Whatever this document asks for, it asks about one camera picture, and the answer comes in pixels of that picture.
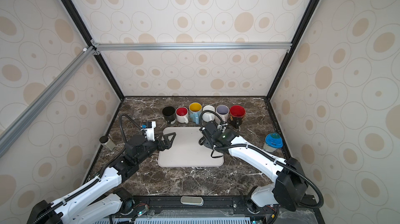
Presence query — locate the white ribbed mug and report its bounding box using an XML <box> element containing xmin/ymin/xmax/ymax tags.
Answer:
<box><xmin>202</xmin><ymin>105</ymin><xmax>215</xmax><ymax>122</ymax></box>

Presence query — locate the black and white mug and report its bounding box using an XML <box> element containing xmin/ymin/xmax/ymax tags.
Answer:
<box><xmin>162</xmin><ymin>106</ymin><xmax>176</xmax><ymax>125</ymax></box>

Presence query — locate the pink iridescent mug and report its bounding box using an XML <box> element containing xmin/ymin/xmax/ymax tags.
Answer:
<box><xmin>216</xmin><ymin>105</ymin><xmax>229</xmax><ymax>122</ymax></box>

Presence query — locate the plain white mug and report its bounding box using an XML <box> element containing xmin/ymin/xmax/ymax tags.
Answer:
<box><xmin>176</xmin><ymin>107</ymin><xmax>189</xmax><ymax>124</ymax></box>

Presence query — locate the black skull mug red inside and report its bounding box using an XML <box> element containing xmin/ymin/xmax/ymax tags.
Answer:
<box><xmin>228</xmin><ymin>105</ymin><xmax>246</xmax><ymax>129</ymax></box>

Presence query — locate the blue butterfly mug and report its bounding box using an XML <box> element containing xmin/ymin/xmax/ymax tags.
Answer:
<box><xmin>189</xmin><ymin>103</ymin><xmax>202</xmax><ymax>125</ymax></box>

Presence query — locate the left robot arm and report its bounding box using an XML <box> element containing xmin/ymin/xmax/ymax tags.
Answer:
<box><xmin>28</xmin><ymin>132</ymin><xmax>176</xmax><ymax>224</ymax></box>

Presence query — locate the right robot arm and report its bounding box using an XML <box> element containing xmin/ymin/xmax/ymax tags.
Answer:
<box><xmin>200</xmin><ymin>121</ymin><xmax>309</xmax><ymax>213</ymax></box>

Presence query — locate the beige plastic tray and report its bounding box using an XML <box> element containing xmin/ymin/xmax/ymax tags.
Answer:
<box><xmin>158</xmin><ymin>127</ymin><xmax>224</xmax><ymax>168</ymax></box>

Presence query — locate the small glass jar dark lid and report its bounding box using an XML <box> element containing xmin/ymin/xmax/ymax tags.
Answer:
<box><xmin>99</xmin><ymin>135</ymin><xmax>116</xmax><ymax>151</ymax></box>

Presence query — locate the cup with blue lid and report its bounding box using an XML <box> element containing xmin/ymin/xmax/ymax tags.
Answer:
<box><xmin>263</xmin><ymin>133</ymin><xmax>283</xmax><ymax>153</ymax></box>

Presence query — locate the grey oval base badge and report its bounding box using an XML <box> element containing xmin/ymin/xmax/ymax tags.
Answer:
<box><xmin>180</xmin><ymin>196</ymin><xmax>204</xmax><ymax>206</ymax></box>

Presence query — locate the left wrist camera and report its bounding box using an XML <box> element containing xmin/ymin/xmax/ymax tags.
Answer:
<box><xmin>141</xmin><ymin>121</ymin><xmax>156</xmax><ymax>142</ymax></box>

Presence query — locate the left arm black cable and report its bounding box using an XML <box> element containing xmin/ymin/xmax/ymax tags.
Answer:
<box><xmin>31</xmin><ymin>113</ymin><xmax>143</xmax><ymax>224</ymax></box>

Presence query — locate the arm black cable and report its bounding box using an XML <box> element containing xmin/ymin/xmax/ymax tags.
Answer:
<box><xmin>199</xmin><ymin>110</ymin><xmax>325</xmax><ymax>209</ymax></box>
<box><xmin>31</xmin><ymin>113</ymin><xmax>143</xmax><ymax>224</ymax></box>

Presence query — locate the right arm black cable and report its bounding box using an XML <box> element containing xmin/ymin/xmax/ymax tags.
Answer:
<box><xmin>199</xmin><ymin>110</ymin><xmax>325</xmax><ymax>209</ymax></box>

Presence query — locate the horizontal aluminium rail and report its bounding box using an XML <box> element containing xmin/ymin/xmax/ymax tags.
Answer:
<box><xmin>94</xmin><ymin>42</ymin><xmax>292</xmax><ymax>51</ymax></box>

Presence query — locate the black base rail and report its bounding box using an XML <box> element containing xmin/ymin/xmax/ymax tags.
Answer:
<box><xmin>102</xmin><ymin>195</ymin><xmax>325</xmax><ymax>224</ymax></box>

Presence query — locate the diagonal aluminium rail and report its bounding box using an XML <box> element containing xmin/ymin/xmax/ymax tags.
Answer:
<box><xmin>1</xmin><ymin>46</ymin><xmax>94</xmax><ymax>156</ymax></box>

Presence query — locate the black left corner post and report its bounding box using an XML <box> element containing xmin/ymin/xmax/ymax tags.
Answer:
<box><xmin>61</xmin><ymin>0</ymin><xmax>125</xmax><ymax>101</ymax></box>

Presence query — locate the black corner frame post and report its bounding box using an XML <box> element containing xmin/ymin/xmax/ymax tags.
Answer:
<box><xmin>266</xmin><ymin>0</ymin><xmax>320</xmax><ymax>102</ymax></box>

